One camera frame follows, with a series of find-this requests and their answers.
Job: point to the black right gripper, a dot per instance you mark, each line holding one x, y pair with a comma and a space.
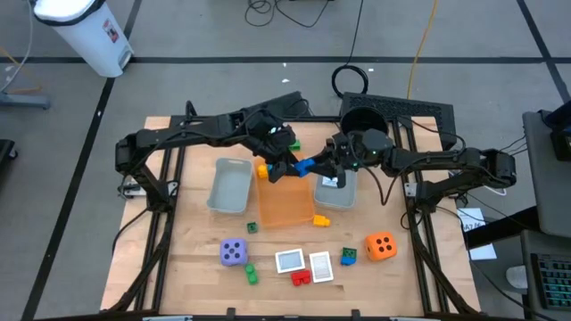
348, 153

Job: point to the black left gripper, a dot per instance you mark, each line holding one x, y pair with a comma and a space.
272, 142

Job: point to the teal framed card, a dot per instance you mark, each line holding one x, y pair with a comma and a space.
330, 182

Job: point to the yellow toy block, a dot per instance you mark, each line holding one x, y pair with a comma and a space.
320, 220
262, 172

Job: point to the orange translucent plastic bin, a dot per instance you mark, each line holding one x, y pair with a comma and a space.
285, 200

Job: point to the dark green studded block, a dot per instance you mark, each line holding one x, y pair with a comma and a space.
350, 252

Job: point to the orange foam die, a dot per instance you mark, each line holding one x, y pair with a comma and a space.
380, 246

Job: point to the purple foam die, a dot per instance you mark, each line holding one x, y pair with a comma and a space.
234, 252

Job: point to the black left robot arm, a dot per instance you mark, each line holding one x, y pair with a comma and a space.
187, 131

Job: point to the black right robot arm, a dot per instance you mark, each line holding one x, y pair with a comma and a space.
446, 158

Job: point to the grey plastic bin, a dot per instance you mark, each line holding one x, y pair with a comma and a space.
229, 187
334, 198

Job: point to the black bucket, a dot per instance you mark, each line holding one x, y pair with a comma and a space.
352, 117

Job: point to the small dark green block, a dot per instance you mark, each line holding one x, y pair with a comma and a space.
252, 227

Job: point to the red toy block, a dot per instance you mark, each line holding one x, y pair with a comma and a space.
301, 278

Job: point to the black perforated case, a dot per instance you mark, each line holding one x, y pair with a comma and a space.
424, 109

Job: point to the light green toy block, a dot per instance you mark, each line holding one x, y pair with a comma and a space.
251, 274

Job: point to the white paper sheet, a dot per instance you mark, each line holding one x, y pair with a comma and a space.
484, 252
470, 216

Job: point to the black desk leg bar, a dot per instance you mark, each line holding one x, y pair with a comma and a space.
499, 229

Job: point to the grey desk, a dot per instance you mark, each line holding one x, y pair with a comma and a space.
548, 196
528, 243

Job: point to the white computer mouse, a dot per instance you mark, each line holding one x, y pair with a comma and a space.
517, 277

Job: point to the black desk equipment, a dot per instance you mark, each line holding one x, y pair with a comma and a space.
562, 138

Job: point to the white trash bin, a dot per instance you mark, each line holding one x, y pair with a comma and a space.
89, 40

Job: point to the backlit keyboard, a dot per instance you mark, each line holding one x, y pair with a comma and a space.
553, 281

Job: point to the grey stand foot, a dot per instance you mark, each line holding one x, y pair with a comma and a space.
27, 100

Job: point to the black floor equipment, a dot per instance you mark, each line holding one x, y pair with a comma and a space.
5, 153

